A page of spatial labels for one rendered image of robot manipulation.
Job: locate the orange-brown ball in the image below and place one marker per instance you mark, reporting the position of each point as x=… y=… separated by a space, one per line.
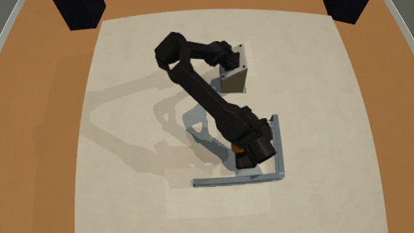
x=235 y=149

